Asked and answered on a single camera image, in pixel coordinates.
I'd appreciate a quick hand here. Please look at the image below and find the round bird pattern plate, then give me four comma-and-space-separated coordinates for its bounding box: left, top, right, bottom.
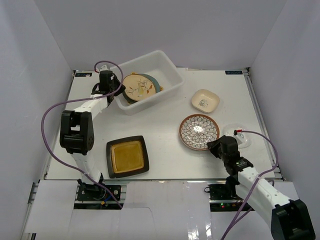
123, 75, 157, 102

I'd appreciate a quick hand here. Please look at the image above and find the brown petal pattern plate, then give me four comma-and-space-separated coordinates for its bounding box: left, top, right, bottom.
178, 114, 220, 151

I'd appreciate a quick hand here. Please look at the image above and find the blue-grey round plate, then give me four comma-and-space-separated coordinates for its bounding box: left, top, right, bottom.
122, 72, 162, 104

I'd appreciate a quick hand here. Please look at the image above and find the woven bamboo plate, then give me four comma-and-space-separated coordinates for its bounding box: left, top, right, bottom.
130, 72, 164, 93

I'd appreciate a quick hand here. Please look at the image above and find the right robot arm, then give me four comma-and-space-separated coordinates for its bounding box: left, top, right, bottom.
206, 135, 316, 240

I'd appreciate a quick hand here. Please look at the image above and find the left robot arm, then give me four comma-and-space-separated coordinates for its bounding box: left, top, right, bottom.
59, 70, 125, 200

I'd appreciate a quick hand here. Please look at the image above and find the white plastic bin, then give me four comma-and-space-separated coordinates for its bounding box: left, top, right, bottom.
115, 50, 185, 115

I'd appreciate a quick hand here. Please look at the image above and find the clear glass plate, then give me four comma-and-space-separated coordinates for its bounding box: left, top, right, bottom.
222, 123, 252, 149

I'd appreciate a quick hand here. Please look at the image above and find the cream square dish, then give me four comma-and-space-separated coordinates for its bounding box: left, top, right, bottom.
191, 89, 220, 113

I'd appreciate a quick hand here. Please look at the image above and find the black square amber plate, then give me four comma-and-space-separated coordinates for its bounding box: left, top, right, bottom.
106, 135, 150, 179

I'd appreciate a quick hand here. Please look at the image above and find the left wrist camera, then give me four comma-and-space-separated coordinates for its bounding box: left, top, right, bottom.
95, 64, 110, 73

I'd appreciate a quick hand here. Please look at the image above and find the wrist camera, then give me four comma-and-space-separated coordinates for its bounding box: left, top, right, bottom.
95, 64, 110, 73
233, 129, 247, 145

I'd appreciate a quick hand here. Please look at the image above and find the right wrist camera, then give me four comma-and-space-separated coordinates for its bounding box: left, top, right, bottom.
233, 129, 247, 145

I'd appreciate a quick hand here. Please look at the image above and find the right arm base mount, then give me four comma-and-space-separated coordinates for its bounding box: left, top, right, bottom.
203, 180, 244, 213

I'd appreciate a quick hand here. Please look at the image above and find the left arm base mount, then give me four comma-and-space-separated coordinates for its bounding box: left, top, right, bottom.
76, 174, 122, 201

